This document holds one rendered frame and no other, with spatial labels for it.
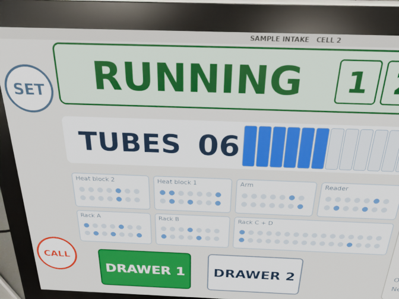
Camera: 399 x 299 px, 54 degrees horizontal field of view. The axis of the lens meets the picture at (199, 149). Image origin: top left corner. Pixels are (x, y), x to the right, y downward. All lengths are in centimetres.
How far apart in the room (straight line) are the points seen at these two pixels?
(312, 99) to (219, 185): 11
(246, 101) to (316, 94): 6
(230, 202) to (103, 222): 12
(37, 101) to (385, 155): 30
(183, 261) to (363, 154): 20
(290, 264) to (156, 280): 14
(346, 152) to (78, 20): 24
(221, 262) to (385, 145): 19
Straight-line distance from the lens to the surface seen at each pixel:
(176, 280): 42
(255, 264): 40
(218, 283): 42
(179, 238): 39
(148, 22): 31
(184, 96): 32
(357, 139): 35
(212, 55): 31
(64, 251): 42
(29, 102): 36
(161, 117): 33
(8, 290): 148
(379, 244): 41
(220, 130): 33
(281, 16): 31
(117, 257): 41
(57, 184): 38
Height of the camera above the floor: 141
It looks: 64 degrees down
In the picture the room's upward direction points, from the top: 3 degrees counter-clockwise
